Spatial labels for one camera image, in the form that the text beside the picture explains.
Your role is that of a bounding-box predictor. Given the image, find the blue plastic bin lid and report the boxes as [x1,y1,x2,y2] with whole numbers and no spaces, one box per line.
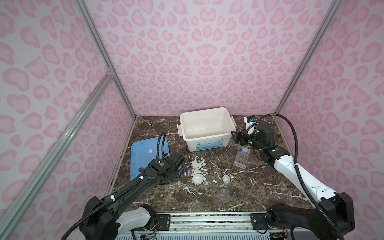
[131,137,158,180]

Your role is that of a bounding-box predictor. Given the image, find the clear round dish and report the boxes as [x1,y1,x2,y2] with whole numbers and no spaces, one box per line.
[217,189,229,201]

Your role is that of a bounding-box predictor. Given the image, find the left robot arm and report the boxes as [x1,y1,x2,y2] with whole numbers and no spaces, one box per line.
[78,152,185,240]

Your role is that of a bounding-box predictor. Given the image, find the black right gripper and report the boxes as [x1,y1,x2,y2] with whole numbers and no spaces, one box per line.
[230,127,265,152]

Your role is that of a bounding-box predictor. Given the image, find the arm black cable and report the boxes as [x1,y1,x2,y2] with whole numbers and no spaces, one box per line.
[245,113,346,240]
[60,131,168,240]

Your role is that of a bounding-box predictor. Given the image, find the white funnel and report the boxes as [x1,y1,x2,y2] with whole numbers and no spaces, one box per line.
[192,173,205,185]

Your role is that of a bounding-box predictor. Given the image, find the clear test tube rack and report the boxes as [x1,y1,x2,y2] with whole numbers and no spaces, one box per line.
[234,146,251,170]

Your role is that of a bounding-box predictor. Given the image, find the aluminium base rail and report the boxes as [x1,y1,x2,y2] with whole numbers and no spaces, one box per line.
[79,211,316,240]

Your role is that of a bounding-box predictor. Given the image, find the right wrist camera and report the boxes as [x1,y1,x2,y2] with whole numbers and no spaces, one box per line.
[244,115,257,128]

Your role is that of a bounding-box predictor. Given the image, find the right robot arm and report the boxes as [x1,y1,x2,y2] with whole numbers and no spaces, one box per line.
[231,123,355,240]

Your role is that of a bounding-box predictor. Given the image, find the blue plastic tweezers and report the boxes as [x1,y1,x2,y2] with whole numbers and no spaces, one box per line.
[179,165,190,177]

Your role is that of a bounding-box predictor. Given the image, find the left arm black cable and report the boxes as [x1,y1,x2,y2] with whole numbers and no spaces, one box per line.
[60,131,168,240]

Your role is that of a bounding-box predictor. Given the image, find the white plastic storage bin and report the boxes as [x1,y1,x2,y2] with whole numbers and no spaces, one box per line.
[177,108,237,152]

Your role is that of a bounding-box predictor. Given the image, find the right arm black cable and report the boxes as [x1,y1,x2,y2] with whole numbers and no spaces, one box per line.
[245,113,346,240]

